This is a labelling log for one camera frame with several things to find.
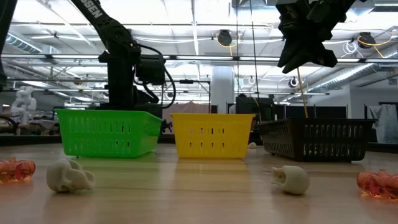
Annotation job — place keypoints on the orange translucent plastic pumpkin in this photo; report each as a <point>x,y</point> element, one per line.
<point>377,185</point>

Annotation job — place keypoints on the yellow plastic basket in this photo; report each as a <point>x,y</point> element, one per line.
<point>236,137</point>

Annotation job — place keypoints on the white square column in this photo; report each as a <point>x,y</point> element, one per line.
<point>223,90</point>

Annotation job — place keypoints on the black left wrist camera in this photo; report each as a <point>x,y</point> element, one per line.
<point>150,70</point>

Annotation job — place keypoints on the black metal stand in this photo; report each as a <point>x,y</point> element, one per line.
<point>186,81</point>

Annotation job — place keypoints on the black partition panel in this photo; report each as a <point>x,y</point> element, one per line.
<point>248,105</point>

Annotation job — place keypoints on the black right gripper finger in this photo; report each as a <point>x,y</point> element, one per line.
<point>298,46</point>
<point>314,62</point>

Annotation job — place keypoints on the long linear light fixture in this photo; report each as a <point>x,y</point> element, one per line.
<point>77,57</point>

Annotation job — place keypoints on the green plastic basket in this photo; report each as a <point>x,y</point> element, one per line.
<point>102,137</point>

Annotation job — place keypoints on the grey plastic cover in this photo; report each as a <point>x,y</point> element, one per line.
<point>387,121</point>

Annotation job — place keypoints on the white robot figure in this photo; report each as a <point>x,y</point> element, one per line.
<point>23,102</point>

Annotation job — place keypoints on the black plastic basket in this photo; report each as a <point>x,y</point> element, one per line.
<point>317,121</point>

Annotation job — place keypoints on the translucent pink toy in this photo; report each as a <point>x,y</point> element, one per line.
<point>17,170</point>

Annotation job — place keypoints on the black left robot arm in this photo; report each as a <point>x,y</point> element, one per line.
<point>109,28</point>

